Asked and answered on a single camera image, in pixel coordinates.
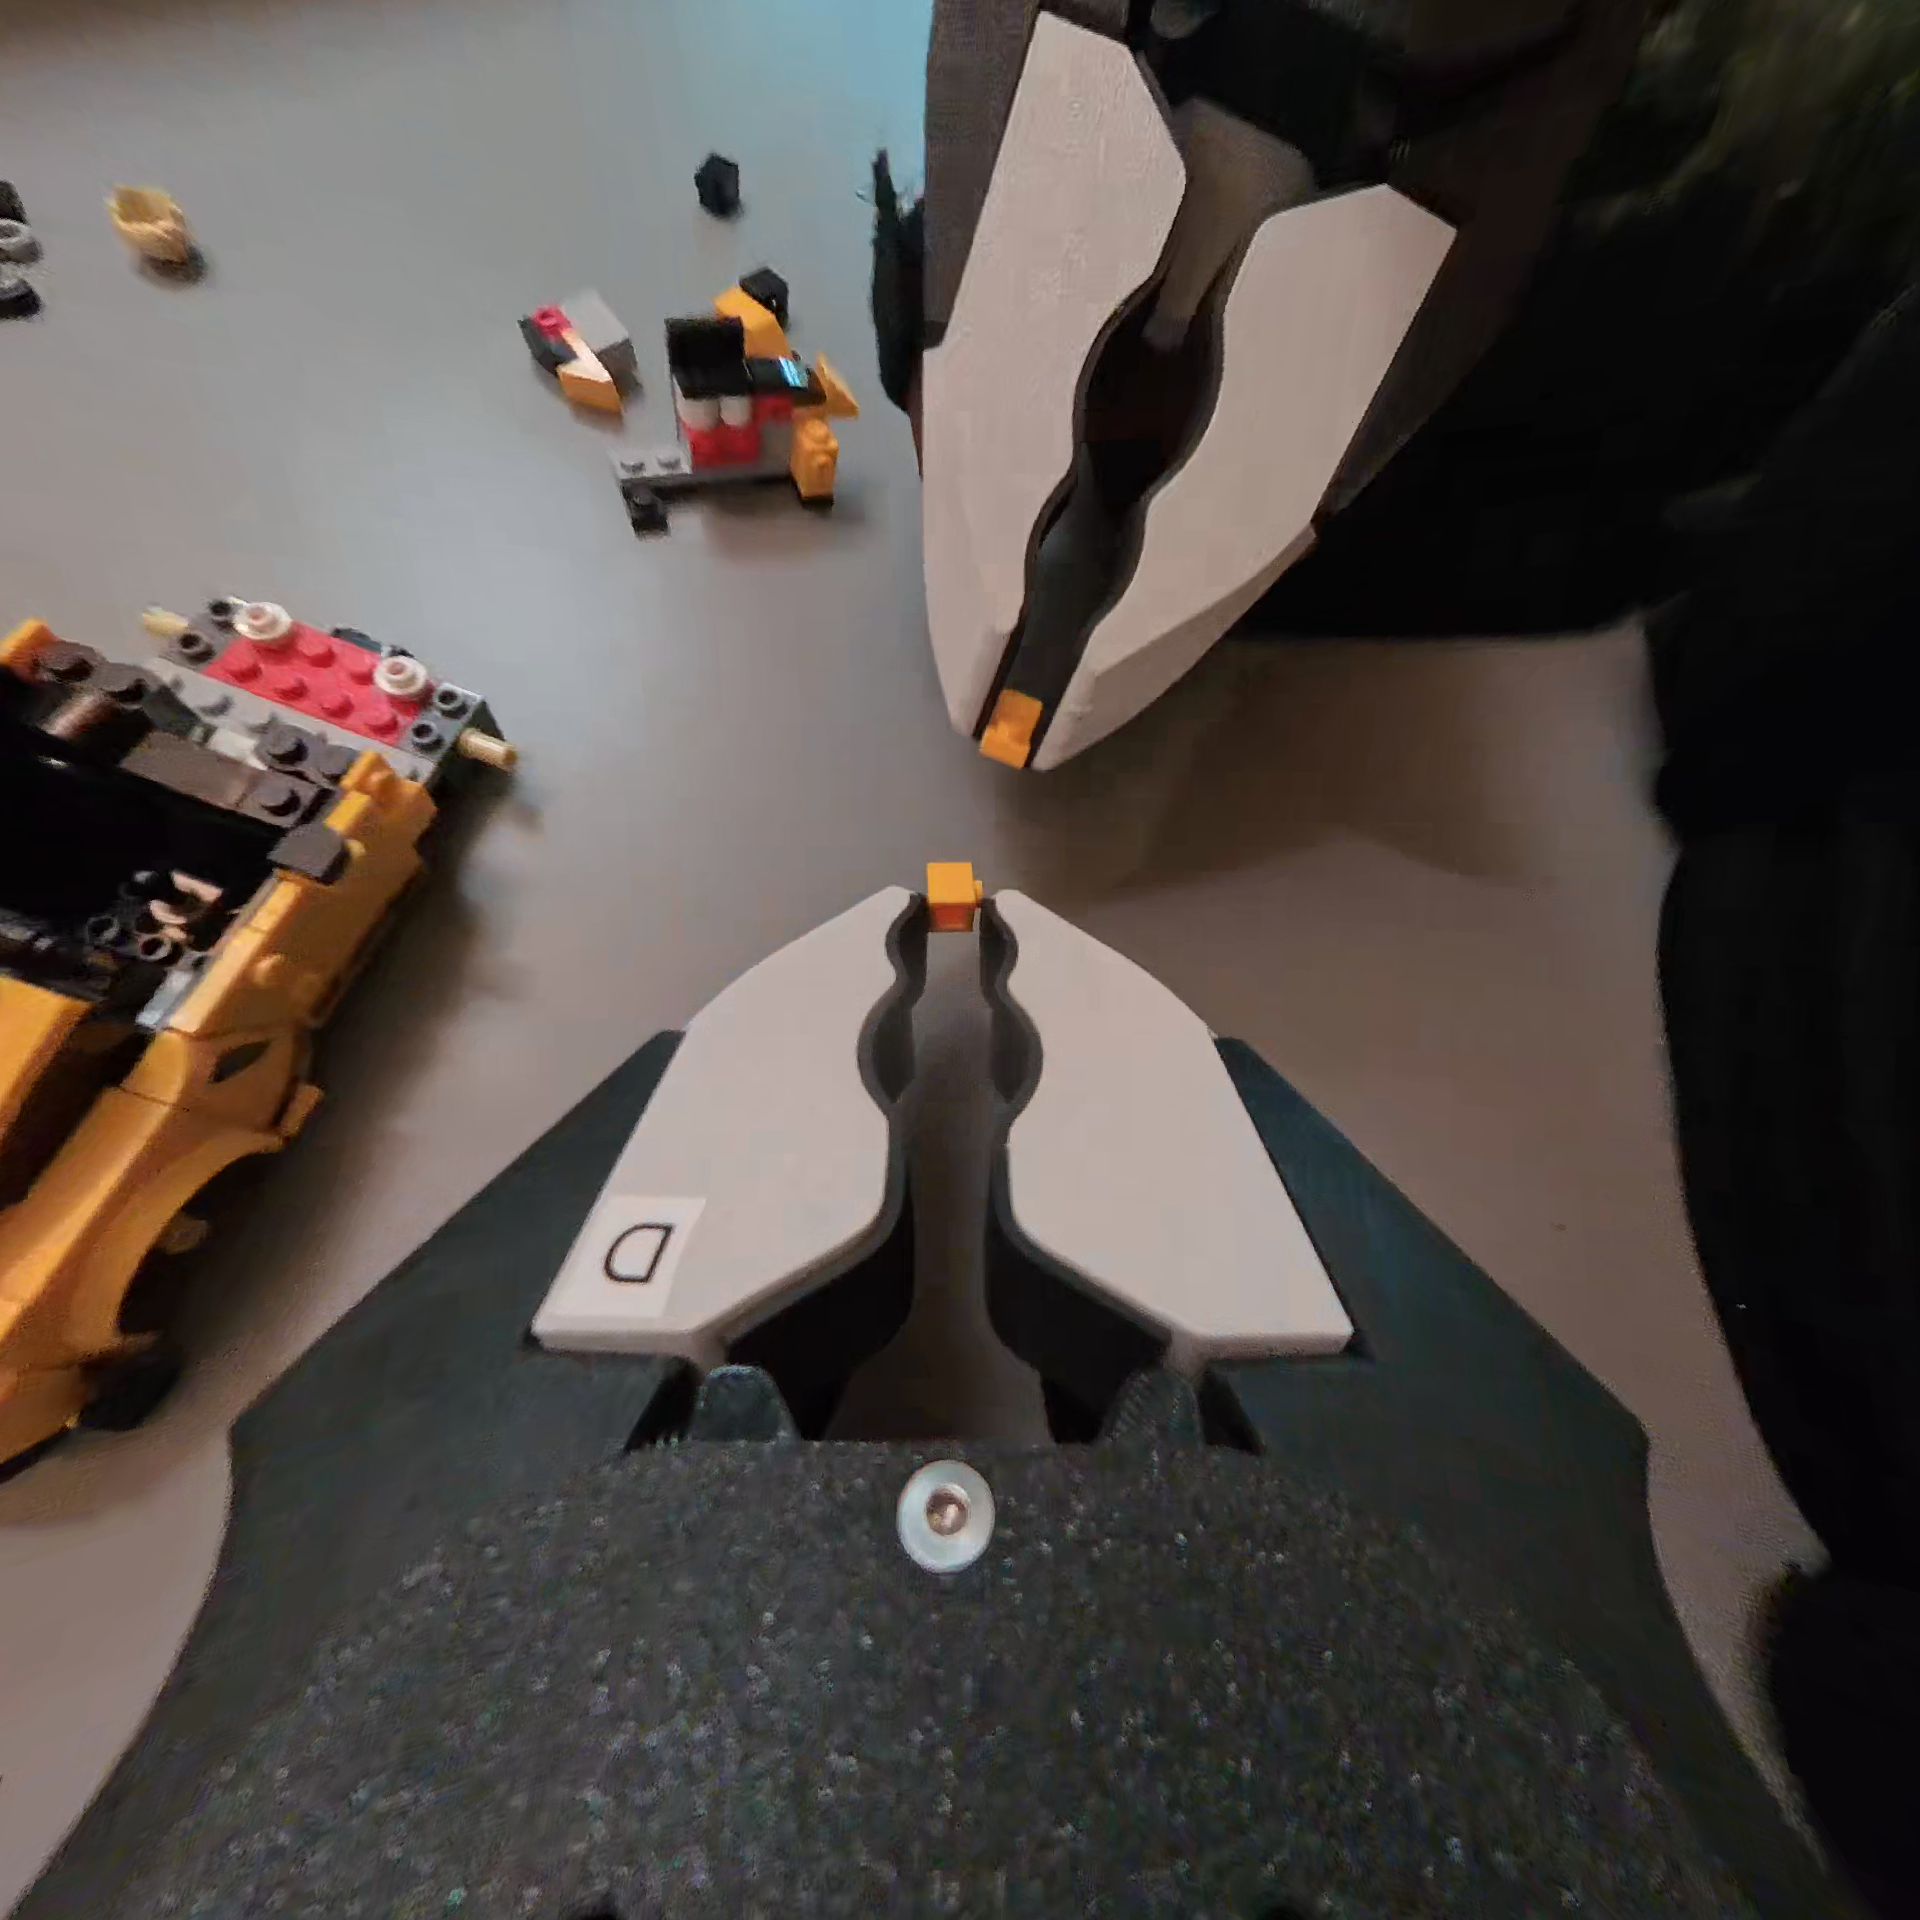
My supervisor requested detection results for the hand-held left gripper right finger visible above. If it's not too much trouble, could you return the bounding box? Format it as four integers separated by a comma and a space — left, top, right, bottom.
978, 888, 1358, 1440

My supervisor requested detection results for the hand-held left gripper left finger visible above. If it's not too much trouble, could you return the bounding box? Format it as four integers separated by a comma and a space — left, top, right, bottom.
532, 885, 922, 1440

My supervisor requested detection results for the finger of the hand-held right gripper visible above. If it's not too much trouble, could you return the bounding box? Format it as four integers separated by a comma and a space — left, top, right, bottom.
918, 12, 1194, 737
1030, 183, 1460, 772

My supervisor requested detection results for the person's right forearm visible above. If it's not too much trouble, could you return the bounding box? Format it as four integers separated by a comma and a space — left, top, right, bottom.
1591, 0, 1920, 332

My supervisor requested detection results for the yellow lego chunk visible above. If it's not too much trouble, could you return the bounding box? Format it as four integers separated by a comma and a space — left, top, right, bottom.
714, 268, 793, 362

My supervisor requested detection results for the red grey lego subassembly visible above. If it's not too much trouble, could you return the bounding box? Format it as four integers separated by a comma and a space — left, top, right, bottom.
614, 306, 861, 538

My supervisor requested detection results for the yellow black lego subassembly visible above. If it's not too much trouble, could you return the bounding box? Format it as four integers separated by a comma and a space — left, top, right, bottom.
519, 289, 641, 418

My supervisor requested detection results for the yellow lego car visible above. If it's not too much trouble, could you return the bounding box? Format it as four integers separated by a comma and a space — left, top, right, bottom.
0, 592, 521, 1480

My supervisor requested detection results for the tan lego hair piece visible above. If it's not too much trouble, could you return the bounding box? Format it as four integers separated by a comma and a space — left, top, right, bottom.
106, 183, 209, 279

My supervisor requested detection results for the person's right hand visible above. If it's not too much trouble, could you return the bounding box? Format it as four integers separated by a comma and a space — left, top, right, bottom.
870, 147, 927, 452

